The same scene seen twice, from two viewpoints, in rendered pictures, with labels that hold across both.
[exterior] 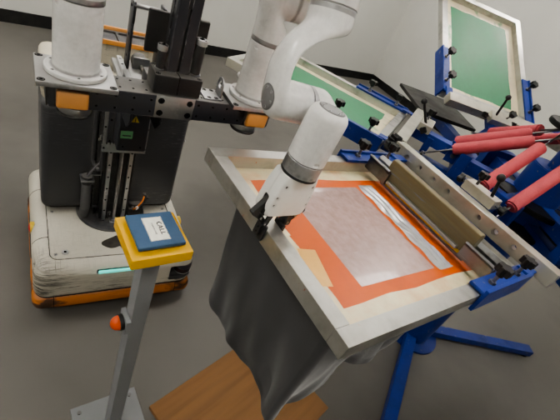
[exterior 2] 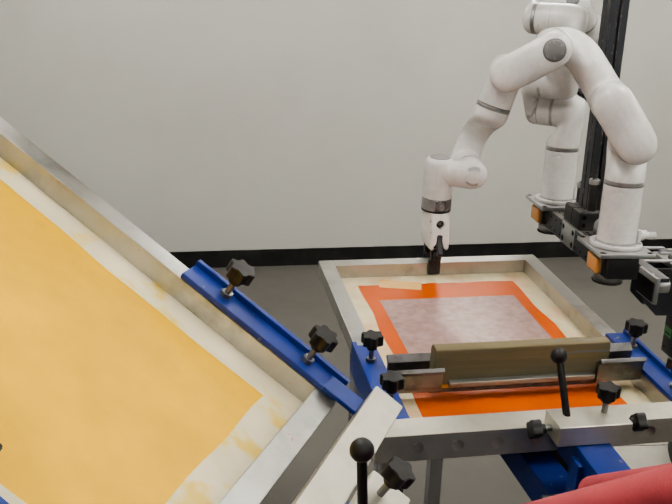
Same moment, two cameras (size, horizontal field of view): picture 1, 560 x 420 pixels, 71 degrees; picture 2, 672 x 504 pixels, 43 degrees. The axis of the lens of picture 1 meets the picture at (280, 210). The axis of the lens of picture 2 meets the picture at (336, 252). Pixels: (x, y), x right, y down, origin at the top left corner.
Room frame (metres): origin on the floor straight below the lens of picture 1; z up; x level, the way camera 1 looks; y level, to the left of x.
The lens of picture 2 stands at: (1.67, -1.83, 1.74)
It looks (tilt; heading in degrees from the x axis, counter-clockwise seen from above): 18 degrees down; 126
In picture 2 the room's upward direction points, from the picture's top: 2 degrees clockwise
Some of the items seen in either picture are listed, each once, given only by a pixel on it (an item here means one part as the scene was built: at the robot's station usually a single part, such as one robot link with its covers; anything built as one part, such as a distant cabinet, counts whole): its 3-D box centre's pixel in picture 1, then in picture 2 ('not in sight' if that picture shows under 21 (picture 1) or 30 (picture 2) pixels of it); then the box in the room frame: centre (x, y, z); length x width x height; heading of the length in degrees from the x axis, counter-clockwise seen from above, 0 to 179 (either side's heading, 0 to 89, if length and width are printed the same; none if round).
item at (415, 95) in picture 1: (458, 142); not in sight; (2.33, -0.78, 0.91); 1.34 x 0.41 x 0.08; 17
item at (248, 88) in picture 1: (257, 68); (625, 214); (1.07, 0.22, 1.21); 0.16 x 0.13 x 0.15; 41
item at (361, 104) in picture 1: (357, 89); not in sight; (1.90, -0.09, 1.05); 1.08 x 0.61 x 0.23; 77
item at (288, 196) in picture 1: (289, 189); (434, 224); (0.66, 0.00, 1.16); 0.10 x 0.08 x 0.11; 137
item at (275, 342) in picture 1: (256, 309); not in sight; (0.71, -0.05, 0.74); 0.45 x 0.03 x 0.43; 47
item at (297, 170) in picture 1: (306, 164); (437, 203); (0.67, -0.01, 1.22); 0.09 x 0.07 x 0.03; 137
